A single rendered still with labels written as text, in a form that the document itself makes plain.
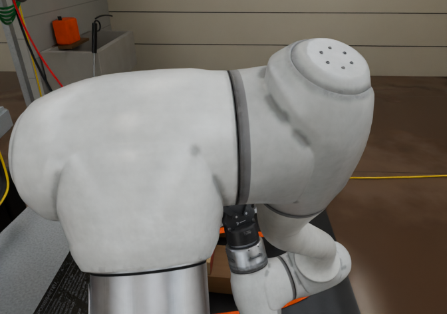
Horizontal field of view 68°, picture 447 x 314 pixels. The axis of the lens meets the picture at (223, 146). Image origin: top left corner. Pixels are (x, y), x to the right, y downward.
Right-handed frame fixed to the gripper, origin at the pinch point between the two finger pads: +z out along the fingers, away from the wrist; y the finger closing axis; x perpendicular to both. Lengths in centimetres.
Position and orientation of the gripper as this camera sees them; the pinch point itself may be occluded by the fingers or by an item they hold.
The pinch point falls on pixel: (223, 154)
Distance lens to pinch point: 75.0
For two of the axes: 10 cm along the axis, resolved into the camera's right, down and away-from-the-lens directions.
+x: -4.3, 0.2, 9.0
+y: -8.7, 2.4, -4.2
